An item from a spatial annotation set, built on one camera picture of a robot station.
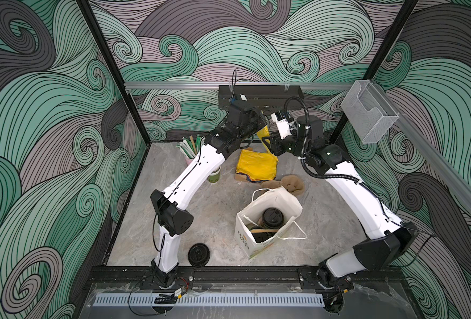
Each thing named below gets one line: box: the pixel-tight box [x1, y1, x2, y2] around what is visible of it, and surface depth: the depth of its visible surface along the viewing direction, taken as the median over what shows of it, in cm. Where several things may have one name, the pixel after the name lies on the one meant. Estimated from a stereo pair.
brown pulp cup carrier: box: [260, 174, 305, 197], surface depth 97 cm
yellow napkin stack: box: [236, 148, 279, 183], surface depth 106 cm
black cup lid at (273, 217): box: [262, 207, 285, 229], surface depth 78 cm
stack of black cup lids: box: [187, 242, 211, 268], surface depth 78 cm
